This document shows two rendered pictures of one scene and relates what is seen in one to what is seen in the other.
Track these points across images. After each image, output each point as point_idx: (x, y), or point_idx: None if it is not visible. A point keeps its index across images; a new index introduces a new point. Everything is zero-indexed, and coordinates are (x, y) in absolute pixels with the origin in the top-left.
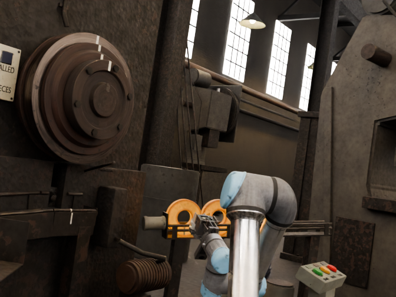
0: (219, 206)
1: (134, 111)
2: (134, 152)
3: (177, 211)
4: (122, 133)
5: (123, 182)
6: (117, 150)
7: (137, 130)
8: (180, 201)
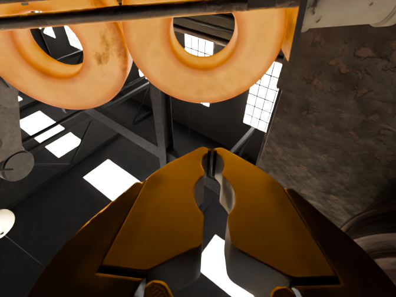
0: (71, 90)
1: (284, 172)
2: (291, 114)
3: (237, 63)
4: (382, 241)
5: (363, 88)
6: (340, 133)
7: (281, 147)
8: (228, 98)
